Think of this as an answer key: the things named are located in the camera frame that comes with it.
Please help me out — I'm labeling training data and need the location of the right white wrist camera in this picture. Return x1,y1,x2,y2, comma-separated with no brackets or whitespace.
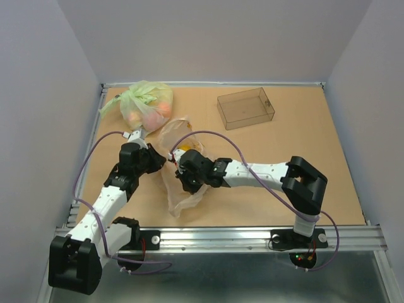
167,149,186,168

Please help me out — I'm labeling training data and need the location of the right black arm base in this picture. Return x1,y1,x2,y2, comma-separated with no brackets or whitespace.
268,229,329,271

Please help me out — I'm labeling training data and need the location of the orange translucent plastic bag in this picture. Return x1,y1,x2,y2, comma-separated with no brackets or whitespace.
157,114,218,218

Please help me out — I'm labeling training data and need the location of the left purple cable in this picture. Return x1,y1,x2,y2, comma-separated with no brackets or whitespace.
72,131,174,276

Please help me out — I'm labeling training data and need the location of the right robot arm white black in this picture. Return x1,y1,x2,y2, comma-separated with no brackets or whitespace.
170,149,328,246

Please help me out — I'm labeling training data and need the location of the purple cable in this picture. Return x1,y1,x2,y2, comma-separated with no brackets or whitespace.
72,131,174,276
170,130,340,272

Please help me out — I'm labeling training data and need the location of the clear plastic box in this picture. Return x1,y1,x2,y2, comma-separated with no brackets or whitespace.
217,87,275,130

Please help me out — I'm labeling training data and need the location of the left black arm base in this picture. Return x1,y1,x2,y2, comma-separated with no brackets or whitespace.
117,230,160,261

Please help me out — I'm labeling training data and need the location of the aluminium front rail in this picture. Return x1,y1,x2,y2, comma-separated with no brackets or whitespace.
140,225,387,254

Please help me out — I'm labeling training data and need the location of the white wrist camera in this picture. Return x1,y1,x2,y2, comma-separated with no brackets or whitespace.
167,149,186,168
122,128,148,149

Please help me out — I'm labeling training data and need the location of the green plastic bag with fruit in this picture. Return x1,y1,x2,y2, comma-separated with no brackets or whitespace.
99,80,174,133

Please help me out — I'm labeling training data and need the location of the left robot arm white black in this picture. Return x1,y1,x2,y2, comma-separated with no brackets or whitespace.
48,143,166,295

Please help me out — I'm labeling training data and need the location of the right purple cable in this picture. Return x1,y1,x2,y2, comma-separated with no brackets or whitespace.
170,130,340,272

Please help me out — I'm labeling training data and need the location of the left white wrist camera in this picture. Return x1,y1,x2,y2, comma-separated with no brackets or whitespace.
122,128,148,149

